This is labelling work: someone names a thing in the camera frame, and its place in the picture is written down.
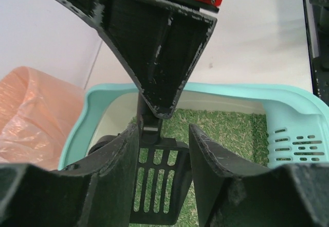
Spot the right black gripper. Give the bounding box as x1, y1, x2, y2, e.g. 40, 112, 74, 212
55, 0, 223, 119

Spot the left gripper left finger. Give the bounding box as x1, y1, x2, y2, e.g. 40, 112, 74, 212
1, 125, 139, 226

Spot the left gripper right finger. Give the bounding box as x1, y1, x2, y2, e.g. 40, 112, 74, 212
189, 125, 328, 226

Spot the black litter scoop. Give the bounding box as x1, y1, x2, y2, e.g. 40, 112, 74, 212
130, 96, 192, 225

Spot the green cat litter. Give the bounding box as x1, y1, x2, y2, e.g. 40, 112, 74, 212
129, 109, 268, 226

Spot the teal plastic litter box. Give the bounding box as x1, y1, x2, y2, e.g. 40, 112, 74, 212
58, 83, 328, 169

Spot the pink lined trash bin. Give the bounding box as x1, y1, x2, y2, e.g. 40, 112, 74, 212
1, 66, 85, 170

